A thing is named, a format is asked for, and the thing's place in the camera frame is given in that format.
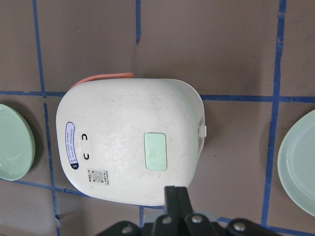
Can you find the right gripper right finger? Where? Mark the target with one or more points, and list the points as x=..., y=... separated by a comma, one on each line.
x=183, y=200

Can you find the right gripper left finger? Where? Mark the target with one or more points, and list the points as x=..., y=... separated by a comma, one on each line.
x=171, y=197

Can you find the white rice cooker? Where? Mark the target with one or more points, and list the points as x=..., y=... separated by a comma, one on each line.
x=124, y=139

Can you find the green plate near left arm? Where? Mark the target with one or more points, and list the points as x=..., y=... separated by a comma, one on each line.
x=17, y=145

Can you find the green plate near right arm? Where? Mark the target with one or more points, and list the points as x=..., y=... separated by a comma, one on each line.
x=296, y=163

